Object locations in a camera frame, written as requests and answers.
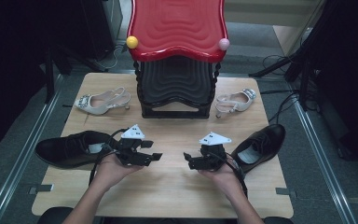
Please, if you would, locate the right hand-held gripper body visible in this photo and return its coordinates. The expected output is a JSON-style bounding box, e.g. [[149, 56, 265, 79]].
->
[[196, 132, 233, 172]]

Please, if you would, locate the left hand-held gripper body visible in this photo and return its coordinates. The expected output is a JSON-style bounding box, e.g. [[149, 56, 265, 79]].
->
[[115, 124, 152, 167]]

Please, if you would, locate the white slingback heel shoe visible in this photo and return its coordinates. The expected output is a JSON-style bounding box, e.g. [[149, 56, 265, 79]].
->
[[74, 86, 132, 117], [214, 88, 258, 119]]

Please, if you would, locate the black leather shoe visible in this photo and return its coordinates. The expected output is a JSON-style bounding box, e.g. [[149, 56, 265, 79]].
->
[[230, 123, 287, 174], [34, 130, 119, 171]]

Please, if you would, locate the red and black shoe rack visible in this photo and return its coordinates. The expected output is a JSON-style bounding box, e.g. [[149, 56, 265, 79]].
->
[[125, 0, 231, 120]]

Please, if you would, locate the person's right hand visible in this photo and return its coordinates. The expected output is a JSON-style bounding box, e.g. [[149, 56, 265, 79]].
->
[[198, 160, 247, 201]]

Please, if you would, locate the person's left hand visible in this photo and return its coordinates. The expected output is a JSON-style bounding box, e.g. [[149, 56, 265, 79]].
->
[[89, 153, 145, 192]]

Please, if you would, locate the person's dark clothing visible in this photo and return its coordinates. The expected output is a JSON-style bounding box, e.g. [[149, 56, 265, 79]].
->
[[36, 205, 295, 224]]

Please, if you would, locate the black metal stand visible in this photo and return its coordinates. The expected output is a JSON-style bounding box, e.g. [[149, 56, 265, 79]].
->
[[43, 43, 110, 105]]

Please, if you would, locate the black tripod stand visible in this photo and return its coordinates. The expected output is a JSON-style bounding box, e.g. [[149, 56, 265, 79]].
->
[[247, 31, 320, 111]]

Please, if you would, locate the dark cabinet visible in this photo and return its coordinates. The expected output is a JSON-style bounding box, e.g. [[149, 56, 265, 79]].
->
[[80, 0, 124, 62]]

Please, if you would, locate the light wooden panel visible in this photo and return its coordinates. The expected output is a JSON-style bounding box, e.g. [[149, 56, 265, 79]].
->
[[272, 23, 324, 58]]

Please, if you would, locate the dark curtain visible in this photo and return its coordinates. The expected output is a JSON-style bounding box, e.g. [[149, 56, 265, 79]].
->
[[315, 0, 358, 171], [0, 0, 49, 155]]

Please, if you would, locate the left hand-held gripper cable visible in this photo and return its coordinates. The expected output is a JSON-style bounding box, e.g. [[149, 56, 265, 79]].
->
[[88, 127, 131, 188]]

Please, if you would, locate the grey table bracket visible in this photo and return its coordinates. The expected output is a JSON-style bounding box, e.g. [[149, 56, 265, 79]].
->
[[274, 187, 297, 198], [27, 183, 55, 196]]

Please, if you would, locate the black floor cable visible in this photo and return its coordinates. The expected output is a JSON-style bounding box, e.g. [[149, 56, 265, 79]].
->
[[260, 88, 302, 124]]

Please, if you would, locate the metal floor rail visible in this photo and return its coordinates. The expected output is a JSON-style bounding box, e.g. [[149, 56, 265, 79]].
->
[[292, 96, 358, 224], [0, 74, 65, 224]]

